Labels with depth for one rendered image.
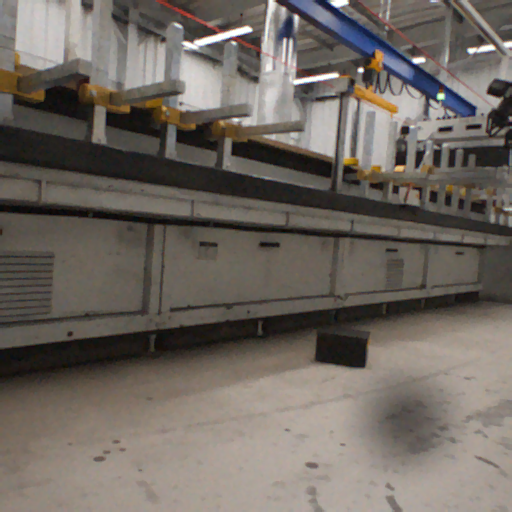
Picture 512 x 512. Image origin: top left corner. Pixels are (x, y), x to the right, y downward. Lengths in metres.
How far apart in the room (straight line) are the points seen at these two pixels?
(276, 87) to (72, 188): 5.71
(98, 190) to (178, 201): 0.29
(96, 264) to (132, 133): 0.46
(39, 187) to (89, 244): 0.39
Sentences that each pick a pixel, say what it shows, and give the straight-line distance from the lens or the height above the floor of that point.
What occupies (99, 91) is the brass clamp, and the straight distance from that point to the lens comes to 1.47.
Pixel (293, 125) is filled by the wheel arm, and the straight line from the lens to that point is 1.64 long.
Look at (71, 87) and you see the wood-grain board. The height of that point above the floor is 0.88.
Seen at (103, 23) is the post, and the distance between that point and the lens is 1.54.
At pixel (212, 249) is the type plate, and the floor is 0.41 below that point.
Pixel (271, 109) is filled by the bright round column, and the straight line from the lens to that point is 6.92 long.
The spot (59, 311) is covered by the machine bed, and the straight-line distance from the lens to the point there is 1.72.
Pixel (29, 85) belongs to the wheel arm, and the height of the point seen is 0.79.
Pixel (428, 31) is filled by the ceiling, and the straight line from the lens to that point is 11.92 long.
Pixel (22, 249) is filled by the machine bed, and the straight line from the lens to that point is 1.64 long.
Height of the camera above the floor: 0.50
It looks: 3 degrees down
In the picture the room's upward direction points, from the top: 4 degrees clockwise
